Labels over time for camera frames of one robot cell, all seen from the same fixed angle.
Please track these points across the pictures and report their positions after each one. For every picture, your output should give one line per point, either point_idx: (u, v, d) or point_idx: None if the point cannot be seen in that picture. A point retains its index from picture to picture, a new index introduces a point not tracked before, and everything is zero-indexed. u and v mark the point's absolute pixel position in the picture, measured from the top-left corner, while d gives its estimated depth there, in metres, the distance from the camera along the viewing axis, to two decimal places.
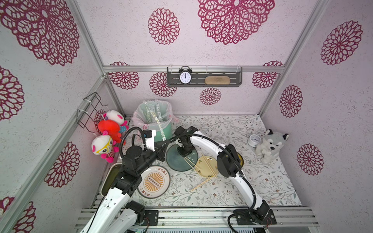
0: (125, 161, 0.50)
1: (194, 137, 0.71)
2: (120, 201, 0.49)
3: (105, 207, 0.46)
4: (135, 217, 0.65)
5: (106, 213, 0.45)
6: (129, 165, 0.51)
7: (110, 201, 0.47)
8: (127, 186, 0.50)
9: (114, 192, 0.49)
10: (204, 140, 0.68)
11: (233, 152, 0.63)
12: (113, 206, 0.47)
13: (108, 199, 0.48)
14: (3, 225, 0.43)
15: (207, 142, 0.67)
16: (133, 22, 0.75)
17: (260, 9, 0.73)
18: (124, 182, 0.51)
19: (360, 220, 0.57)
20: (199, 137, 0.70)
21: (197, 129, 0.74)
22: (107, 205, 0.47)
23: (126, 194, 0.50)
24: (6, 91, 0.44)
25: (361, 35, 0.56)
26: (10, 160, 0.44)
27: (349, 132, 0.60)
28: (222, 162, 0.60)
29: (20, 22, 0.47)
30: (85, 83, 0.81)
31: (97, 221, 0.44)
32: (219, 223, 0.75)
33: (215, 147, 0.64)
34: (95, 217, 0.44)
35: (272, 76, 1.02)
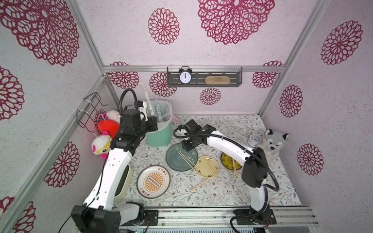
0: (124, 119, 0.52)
1: (213, 138, 0.59)
2: (125, 157, 0.48)
3: (110, 165, 0.45)
4: (138, 208, 0.66)
5: (113, 170, 0.45)
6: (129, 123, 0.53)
7: (114, 159, 0.46)
8: (127, 144, 0.49)
9: (116, 151, 0.48)
10: (225, 141, 0.57)
11: (263, 156, 0.51)
12: (119, 163, 0.47)
13: (111, 158, 0.47)
14: (3, 225, 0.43)
15: (228, 145, 0.56)
16: (133, 22, 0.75)
17: (260, 9, 0.73)
18: (123, 141, 0.50)
19: (360, 220, 0.57)
20: (220, 138, 0.59)
21: (215, 129, 0.62)
22: (112, 163, 0.46)
23: (127, 152, 0.49)
24: (6, 91, 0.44)
25: (361, 35, 0.56)
26: (10, 160, 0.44)
27: (349, 132, 0.60)
28: (250, 170, 0.49)
29: (20, 22, 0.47)
30: (85, 83, 0.81)
31: (106, 178, 0.43)
32: (219, 223, 0.75)
33: (241, 151, 0.53)
34: (102, 177, 0.43)
35: (272, 76, 1.02)
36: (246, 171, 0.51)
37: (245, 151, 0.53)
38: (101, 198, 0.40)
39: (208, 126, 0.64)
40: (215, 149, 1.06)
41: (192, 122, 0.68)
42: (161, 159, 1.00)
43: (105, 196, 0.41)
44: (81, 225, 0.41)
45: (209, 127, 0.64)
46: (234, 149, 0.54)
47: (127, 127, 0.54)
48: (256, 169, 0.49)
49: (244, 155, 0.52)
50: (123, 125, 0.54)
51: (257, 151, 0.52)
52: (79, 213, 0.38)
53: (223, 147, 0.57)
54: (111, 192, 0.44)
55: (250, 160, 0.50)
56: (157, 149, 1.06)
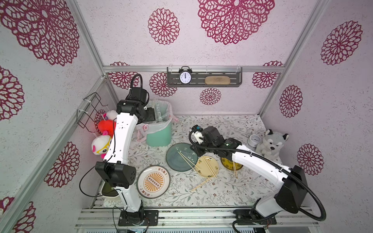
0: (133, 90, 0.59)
1: (239, 153, 0.53)
2: (132, 120, 0.52)
3: (119, 128, 0.50)
4: (139, 202, 0.67)
5: (124, 131, 0.50)
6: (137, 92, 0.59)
7: (123, 123, 0.51)
8: (132, 108, 0.52)
9: (124, 116, 0.51)
10: (254, 158, 0.51)
11: (304, 177, 0.44)
12: (127, 125, 0.51)
13: (120, 122, 0.51)
14: (3, 225, 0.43)
15: (259, 162, 0.49)
16: (133, 22, 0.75)
17: (260, 9, 0.73)
18: (130, 104, 0.53)
19: (360, 220, 0.57)
20: (247, 153, 0.53)
21: (240, 143, 0.56)
22: (121, 126, 0.50)
23: (133, 116, 0.52)
24: (7, 91, 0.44)
25: (361, 35, 0.56)
26: (10, 160, 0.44)
27: (349, 132, 0.60)
28: (291, 195, 0.42)
29: (20, 22, 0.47)
30: (85, 83, 0.81)
31: (118, 139, 0.49)
32: (219, 223, 0.75)
33: (276, 171, 0.46)
34: (114, 139, 0.49)
35: (272, 76, 1.02)
36: (282, 195, 0.45)
37: (280, 171, 0.46)
38: (118, 155, 0.47)
39: (231, 139, 0.59)
40: None
41: (214, 130, 0.58)
42: (161, 159, 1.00)
43: (121, 153, 0.47)
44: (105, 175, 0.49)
45: (232, 140, 0.58)
46: (267, 169, 0.47)
47: (135, 95, 0.59)
48: (295, 191, 0.41)
49: (280, 175, 0.45)
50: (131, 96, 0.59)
51: (294, 170, 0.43)
52: (102, 167, 0.46)
53: (251, 165, 0.51)
54: (125, 150, 0.50)
55: (288, 181, 0.43)
56: (157, 149, 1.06)
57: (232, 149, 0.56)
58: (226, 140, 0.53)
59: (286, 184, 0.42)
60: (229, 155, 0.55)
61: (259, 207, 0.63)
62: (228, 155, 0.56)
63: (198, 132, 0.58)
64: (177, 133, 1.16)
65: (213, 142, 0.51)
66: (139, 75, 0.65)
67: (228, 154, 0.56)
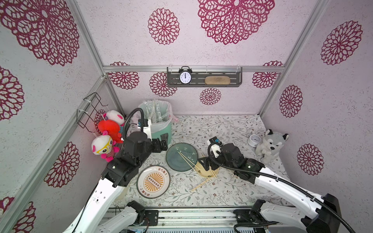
0: (126, 146, 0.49)
1: (264, 177, 0.51)
2: (110, 194, 0.42)
3: (93, 200, 0.41)
4: (135, 216, 0.65)
5: (93, 208, 0.40)
6: (129, 149, 0.46)
7: (100, 194, 0.42)
8: (120, 175, 0.43)
9: (105, 182, 0.43)
10: (280, 184, 0.48)
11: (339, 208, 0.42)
12: (104, 199, 0.41)
13: (97, 192, 0.42)
14: (3, 225, 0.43)
15: (287, 189, 0.47)
16: (133, 22, 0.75)
17: (260, 9, 0.73)
18: (118, 169, 0.44)
19: (360, 220, 0.57)
20: (274, 178, 0.50)
21: (262, 165, 0.54)
22: (96, 198, 0.41)
23: (116, 187, 0.43)
24: (6, 91, 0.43)
25: (361, 35, 0.56)
26: (10, 159, 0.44)
27: (349, 132, 0.60)
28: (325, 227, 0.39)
29: (20, 22, 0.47)
30: (85, 83, 0.81)
31: (85, 216, 0.39)
32: (219, 223, 0.75)
33: (307, 200, 0.43)
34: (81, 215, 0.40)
35: (272, 76, 1.02)
36: (315, 226, 0.42)
37: (313, 200, 0.43)
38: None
39: (252, 159, 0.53)
40: None
41: (236, 149, 0.55)
42: (161, 159, 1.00)
43: None
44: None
45: (254, 162, 0.56)
46: (297, 196, 0.45)
47: (127, 154, 0.48)
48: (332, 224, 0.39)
49: (313, 205, 0.42)
50: (124, 152, 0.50)
51: (326, 198, 0.43)
52: None
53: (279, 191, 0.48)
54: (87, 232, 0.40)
55: (323, 212, 0.40)
56: None
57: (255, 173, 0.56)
58: (247, 161, 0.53)
59: (321, 216, 0.40)
60: (252, 177, 0.53)
61: (265, 212, 0.62)
62: (251, 177, 0.53)
63: (215, 145, 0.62)
64: (177, 133, 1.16)
65: (235, 163, 0.58)
66: (140, 109, 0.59)
67: (251, 177, 0.53)
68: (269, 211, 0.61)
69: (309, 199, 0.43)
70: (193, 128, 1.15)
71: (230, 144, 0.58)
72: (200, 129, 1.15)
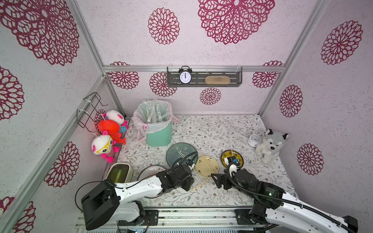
0: (177, 170, 0.64)
1: (288, 205, 0.50)
2: (158, 189, 0.56)
3: (146, 183, 0.54)
4: (136, 216, 0.64)
5: (145, 187, 0.53)
6: (179, 174, 0.63)
7: (152, 183, 0.55)
8: (164, 184, 0.58)
9: (158, 180, 0.58)
10: (305, 210, 0.48)
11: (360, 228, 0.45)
12: (152, 188, 0.54)
13: (150, 180, 0.56)
14: (3, 225, 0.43)
15: (313, 215, 0.47)
16: (133, 22, 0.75)
17: (260, 9, 0.73)
18: (164, 179, 0.60)
19: (359, 220, 0.57)
20: (298, 206, 0.49)
21: (282, 191, 0.53)
22: (147, 183, 0.54)
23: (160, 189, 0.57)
24: (6, 91, 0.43)
25: (361, 35, 0.56)
26: (10, 159, 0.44)
27: (349, 132, 0.60)
28: None
29: (20, 22, 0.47)
30: (85, 83, 0.81)
31: (138, 186, 0.51)
32: (219, 223, 0.75)
33: (334, 226, 0.45)
34: (138, 182, 0.52)
35: (273, 75, 1.02)
36: None
37: (339, 226, 0.45)
38: (124, 192, 0.47)
39: (270, 184, 0.55)
40: (214, 149, 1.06)
41: (252, 176, 0.53)
42: (161, 159, 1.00)
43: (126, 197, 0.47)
44: (91, 192, 0.46)
45: (273, 187, 0.54)
46: (324, 223, 0.46)
47: (175, 174, 0.64)
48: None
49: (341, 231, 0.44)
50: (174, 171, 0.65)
51: (349, 221, 0.45)
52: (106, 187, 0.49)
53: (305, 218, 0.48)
54: (130, 198, 0.49)
55: None
56: (157, 149, 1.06)
57: (277, 199, 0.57)
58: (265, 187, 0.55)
59: None
60: (274, 204, 0.51)
61: (272, 219, 0.62)
62: (273, 205, 0.52)
63: (233, 164, 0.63)
64: (177, 133, 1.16)
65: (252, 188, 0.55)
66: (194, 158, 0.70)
67: (273, 205, 0.52)
68: (277, 218, 0.61)
69: (335, 224, 0.45)
70: (193, 128, 1.15)
71: (244, 171, 0.56)
72: (200, 129, 1.15)
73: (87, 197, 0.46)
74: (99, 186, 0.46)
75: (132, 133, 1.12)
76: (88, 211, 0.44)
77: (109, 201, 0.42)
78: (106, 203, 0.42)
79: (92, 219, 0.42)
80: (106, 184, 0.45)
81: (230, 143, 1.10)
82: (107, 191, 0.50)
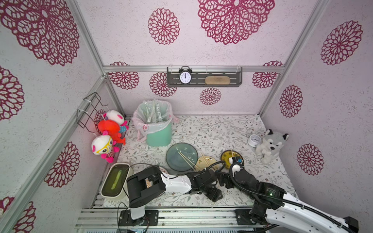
0: (204, 174, 0.67)
1: (289, 206, 0.50)
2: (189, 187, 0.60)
3: (181, 178, 0.59)
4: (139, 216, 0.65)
5: (180, 182, 0.57)
6: (206, 178, 0.66)
7: (186, 180, 0.60)
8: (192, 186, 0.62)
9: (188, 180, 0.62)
10: (306, 211, 0.48)
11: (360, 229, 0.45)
12: (184, 184, 0.58)
13: (184, 178, 0.61)
14: (3, 225, 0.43)
15: (314, 216, 0.47)
16: (133, 22, 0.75)
17: (260, 9, 0.73)
18: (192, 182, 0.63)
19: (359, 220, 0.57)
20: (299, 207, 0.49)
21: (283, 192, 0.53)
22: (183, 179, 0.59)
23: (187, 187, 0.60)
24: (6, 91, 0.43)
25: (361, 35, 0.56)
26: (10, 159, 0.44)
27: (349, 132, 0.60)
28: None
29: (20, 22, 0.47)
30: (85, 83, 0.81)
31: (177, 179, 0.56)
32: (219, 223, 0.75)
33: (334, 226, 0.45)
34: (176, 176, 0.57)
35: (272, 76, 1.02)
36: None
37: (339, 227, 0.45)
38: (167, 180, 0.51)
39: (271, 184, 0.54)
40: (215, 149, 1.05)
41: (251, 176, 0.53)
42: (161, 159, 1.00)
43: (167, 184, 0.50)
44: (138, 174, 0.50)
45: (274, 188, 0.54)
46: (326, 224, 0.46)
47: (201, 179, 0.68)
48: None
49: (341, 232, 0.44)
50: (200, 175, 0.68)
51: (350, 222, 0.45)
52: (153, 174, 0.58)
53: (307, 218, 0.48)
54: (169, 188, 0.52)
55: None
56: (157, 149, 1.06)
57: (279, 199, 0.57)
58: (266, 187, 0.55)
59: None
60: (275, 205, 0.51)
61: (271, 219, 0.62)
62: (274, 205, 0.51)
63: (236, 164, 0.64)
64: (177, 133, 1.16)
65: (252, 189, 0.55)
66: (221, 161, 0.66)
67: (273, 205, 0.52)
68: (277, 219, 0.61)
69: (336, 225, 0.45)
70: (193, 128, 1.15)
71: (245, 173, 0.56)
72: (200, 129, 1.15)
73: (136, 177, 0.50)
74: (146, 171, 0.50)
75: (132, 133, 1.12)
76: (133, 190, 0.47)
77: (155, 188, 0.46)
78: (152, 188, 0.46)
79: (137, 199, 0.45)
80: (153, 170, 0.50)
81: (231, 143, 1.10)
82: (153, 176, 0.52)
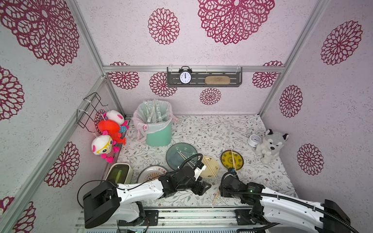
0: (178, 174, 0.61)
1: (266, 198, 0.55)
2: (160, 192, 0.56)
3: (147, 186, 0.54)
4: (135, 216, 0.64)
5: (146, 190, 0.52)
6: (180, 178, 0.60)
7: (154, 186, 0.55)
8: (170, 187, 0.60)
9: (160, 184, 0.58)
10: (282, 200, 0.52)
11: (340, 211, 0.45)
12: (153, 191, 0.54)
13: (152, 183, 0.56)
14: (3, 225, 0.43)
15: (291, 205, 0.50)
16: (133, 22, 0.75)
17: (260, 9, 0.73)
18: (166, 184, 0.59)
19: (359, 220, 0.57)
20: (275, 197, 0.54)
21: (262, 187, 0.59)
22: (150, 186, 0.54)
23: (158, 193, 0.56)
24: (6, 91, 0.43)
25: (361, 35, 0.56)
26: (10, 160, 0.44)
27: (349, 132, 0.60)
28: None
29: (20, 22, 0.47)
30: (85, 83, 0.81)
31: (140, 189, 0.51)
32: (219, 223, 0.75)
33: (310, 211, 0.47)
34: (140, 185, 0.52)
35: (272, 76, 1.02)
36: None
37: (314, 210, 0.46)
38: (125, 193, 0.47)
39: (253, 182, 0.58)
40: (215, 149, 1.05)
41: (233, 179, 0.63)
42: (161, 159, 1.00)
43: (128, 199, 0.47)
44: (93, 191, 0.46)
45: (255, 185, 0.60)
46: (301, 209, 0.48)
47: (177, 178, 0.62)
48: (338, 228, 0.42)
49: (316, 214, 0.45)
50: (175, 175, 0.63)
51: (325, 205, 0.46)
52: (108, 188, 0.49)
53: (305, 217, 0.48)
54: (132, 200, 0.50)
55: (327, 220, 0.43)
56: (157, 149, 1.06)
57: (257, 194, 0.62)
58: (248, 185, 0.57)
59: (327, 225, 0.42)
60: (257, 201, 0.57)
61: (268, 216, 0.62)
62: (257, 201, 0.57)
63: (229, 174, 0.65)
64: (177, 133, 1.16)
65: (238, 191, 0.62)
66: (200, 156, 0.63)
67: (256, 201, 0.57)
68: (274, 215, 0.61)
69: (311, 209, 0.47)
70: (193, 128, 1.15)
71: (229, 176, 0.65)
72: (200, 129, 1.15)
73: (89, 195, 0.46)
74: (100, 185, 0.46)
75: (132, 133, 1.12)
76: (88, 208, 0.44)
77: (111, 201, 0.42)
78: (108, 202, 0.42)
79: (93, 217, 0.42)
80: (108, 184, 0.45)
81: (231, 143, 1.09)
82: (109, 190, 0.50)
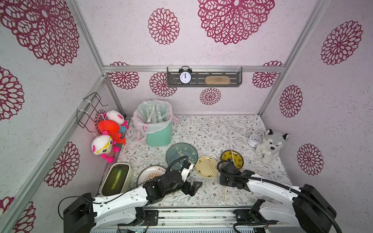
0: (164, 178, 0.59)
1: (253, 181, 0.59)
2: (143, 201, 0.55)
3: (128, 196, 0.52)
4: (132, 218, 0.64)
5: (127, 200, 0.51)
6: (166, 183, 0.58)
7: (136, 194, 0.54)
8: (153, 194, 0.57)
9: (144, 191, 0.56)
10: (265, 183, 0.55)
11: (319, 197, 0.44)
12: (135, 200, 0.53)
13: (135, 191, 0.54)
14: (3, 225, 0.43)
15: (271, 187, 0.53)
16: (133, 22, 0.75)
17: (260, 9, 0.73)
18: (152, 191, 0.58)
19: (360, 220, 0.57)
20: (259, 181, 0.57)
21: (253, 173, 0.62)
22: (131, 195, 0.53)
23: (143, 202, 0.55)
24: (6, 91, 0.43)
25: (361, 35, 0.56)
26: (10, 160, 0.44)
27: (349, 132, 0.60)
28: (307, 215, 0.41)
29: (20, 22, 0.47)
30: (85, 83, 0.81)
31: (120, 199, 0.50)
32: (219, 223, 0.75)
33: (286, 192, 0.48)
34: (119, 197, 0.50)
35: (272, 75, 1.02)
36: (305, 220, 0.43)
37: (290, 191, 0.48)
38: (102, 208, 0.46)
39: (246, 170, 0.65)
40: (215, 149, 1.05)
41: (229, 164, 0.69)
42: (161, 159, 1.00)
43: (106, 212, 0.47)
44: (71, 206, 0.46)
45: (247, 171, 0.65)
46: (279, 191, 0.50)
47: (162, 184, 0.60)
48: (307, 208, 0.42)
49: (291, 195, 0.47)
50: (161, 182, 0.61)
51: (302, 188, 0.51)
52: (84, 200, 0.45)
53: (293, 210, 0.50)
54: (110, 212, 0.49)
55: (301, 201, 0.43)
56: (157, 149, 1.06)
57: (244, 177, 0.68)
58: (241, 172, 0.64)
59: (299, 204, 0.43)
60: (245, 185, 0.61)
61: (263, 211, 0.62)
62: (245, 186, 0.61)
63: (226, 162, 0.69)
64: (177, 133, 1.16)
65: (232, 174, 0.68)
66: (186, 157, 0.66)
67: (245, 186, 0.61)
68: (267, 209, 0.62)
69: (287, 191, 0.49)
70: (193, 128, 1.15)
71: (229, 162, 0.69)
72: (200, 129, 1.15)
73: (67, 211, 0.46)
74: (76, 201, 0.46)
75: (132, 133, 1.12)
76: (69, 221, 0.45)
77: (86, 217, 0.42)
78: (82, 218, 0.42)
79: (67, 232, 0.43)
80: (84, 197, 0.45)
81: (231, 143, 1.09)
82: (87, 204, 0.50)
